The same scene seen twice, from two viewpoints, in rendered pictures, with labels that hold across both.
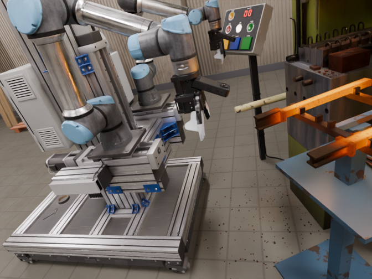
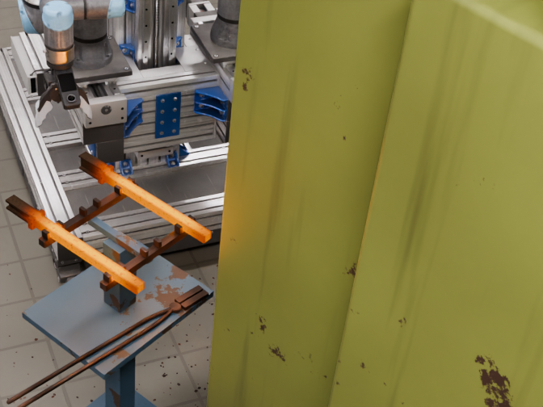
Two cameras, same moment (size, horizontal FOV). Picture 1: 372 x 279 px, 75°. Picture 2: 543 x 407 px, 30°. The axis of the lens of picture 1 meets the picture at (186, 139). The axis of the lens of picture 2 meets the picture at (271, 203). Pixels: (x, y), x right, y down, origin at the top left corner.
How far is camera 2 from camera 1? 2.45 m
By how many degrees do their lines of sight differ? 37
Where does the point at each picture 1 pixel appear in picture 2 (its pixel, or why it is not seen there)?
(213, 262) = not seen: hidden behind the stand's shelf
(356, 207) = (67, 307)
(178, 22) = (46, 16)
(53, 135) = not seen: outside the picture
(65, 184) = (16, 52)
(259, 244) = (153, 358)
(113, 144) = not seen: hidden behind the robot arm
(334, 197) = (78, 291)
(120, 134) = (82, 52)
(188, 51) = (50, 44)
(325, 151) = (16, 203)
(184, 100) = (46, 79)
